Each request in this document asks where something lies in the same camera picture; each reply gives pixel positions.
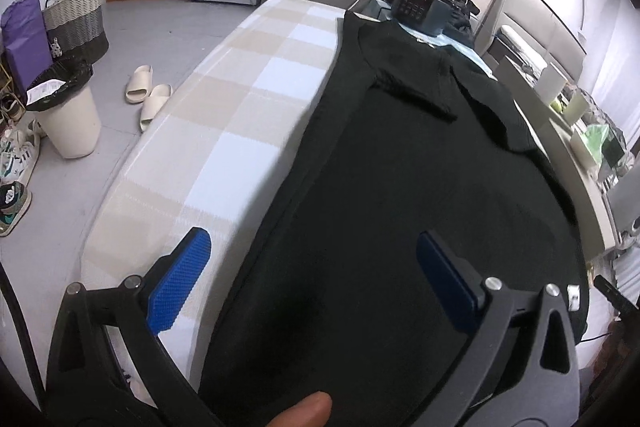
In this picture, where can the black device with red display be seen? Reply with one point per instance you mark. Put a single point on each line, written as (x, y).
(415, 4)

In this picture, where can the beige side table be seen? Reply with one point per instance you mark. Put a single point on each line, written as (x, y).
(565, 142)

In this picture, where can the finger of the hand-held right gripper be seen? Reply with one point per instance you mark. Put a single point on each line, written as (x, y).
(612, 294)

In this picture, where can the light blue cloth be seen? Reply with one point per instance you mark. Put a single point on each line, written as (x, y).
(467, 57)

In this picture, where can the white trash bin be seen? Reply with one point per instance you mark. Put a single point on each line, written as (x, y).
(70, 122)

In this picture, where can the dark green sneaker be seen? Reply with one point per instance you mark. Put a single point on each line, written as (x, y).
(12, 209)

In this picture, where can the white green sneaker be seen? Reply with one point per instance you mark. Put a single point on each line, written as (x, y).
(17, 154)

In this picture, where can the black shirt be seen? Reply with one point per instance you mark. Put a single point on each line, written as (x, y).
(375, 182)

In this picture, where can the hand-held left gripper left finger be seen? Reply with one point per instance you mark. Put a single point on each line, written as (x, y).
(180, 279)

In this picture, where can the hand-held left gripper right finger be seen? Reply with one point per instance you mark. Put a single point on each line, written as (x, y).
(445, 279)

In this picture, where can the beige slipper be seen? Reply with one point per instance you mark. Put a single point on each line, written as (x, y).
(155, 104)
(138, 84)

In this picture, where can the metal shoe rack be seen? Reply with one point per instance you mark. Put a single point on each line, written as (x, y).
(7, 82)

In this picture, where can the person's left hand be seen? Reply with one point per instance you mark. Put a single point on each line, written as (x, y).
(300, 399)

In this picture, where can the green tissue bag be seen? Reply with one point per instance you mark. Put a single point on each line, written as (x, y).
(602, 137)

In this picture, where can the beige checkered blanket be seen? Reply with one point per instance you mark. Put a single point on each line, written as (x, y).
(240, 107)

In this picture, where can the purple bag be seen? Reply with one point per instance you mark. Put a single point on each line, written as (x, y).
(25, 42)

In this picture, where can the woven laundry basket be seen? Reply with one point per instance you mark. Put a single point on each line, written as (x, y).
(75, 19)

